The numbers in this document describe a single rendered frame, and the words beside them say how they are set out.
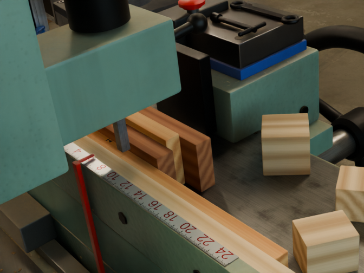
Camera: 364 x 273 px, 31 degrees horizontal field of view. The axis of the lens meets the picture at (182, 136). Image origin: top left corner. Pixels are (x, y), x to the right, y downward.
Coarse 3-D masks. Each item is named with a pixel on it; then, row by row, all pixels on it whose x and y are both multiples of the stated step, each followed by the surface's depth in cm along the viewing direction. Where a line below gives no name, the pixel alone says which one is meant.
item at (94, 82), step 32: (64, 32) 53; (96, 32) 52; (128, 32) 52; (160, 32) 53; (64, 64) 48; (96, 64) 50; (128, 64) 52; (160, 64) 54; (64, 96) 49; (96, 96) 51; (128, 96) 53; (160, 96) 55; (64, 128) 50; (96, 128) 52
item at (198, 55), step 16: (176, 48) 67; (192, 64) 65; (208, 64) 65; (192, 80) 66; (208, 80) 66; (176, 96) 70; (192, 96) 67; (208, 96) 66; (176, 112) 71; (192, 112) 69; (208, 112) 67; (208, 128) 68
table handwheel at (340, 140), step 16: (320, 32) 80; (336, 32) 78; (352, 32) 76; (320, 48) 81; (352, 48) 77; (320, 112) 86; (336, 112) 85; (352, 112) 83; (336, 128) 82; (352, 128) 80; (336, 144) 79; (352, 144) 80; (336, 160) 79; (352, 160) 83
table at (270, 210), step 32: (320, 128) 74; (224, 160) 65; (256, 160) 64; (320, 160) 63; (32, 192) 72; (64, 192) 64; (224, 192) 60; (256, 192) 60; (288, 192) 59; (320, 192) 59; (64, 224) 68; (96, 224) 60; (256, 224) 56; (288, 224) 55; (128, 256) 57; (288, 256) 52
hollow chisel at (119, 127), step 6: (120, 120) 57; (114, 126) 58; (120, 126) 58; (114, 132) 59; (120, 132) 58; (126, 132) 58; (120, 138) 58; (126, 138) 59; (120, 144) 59; (126, 144) 59; (120, 150) 59; (126, 150) 59
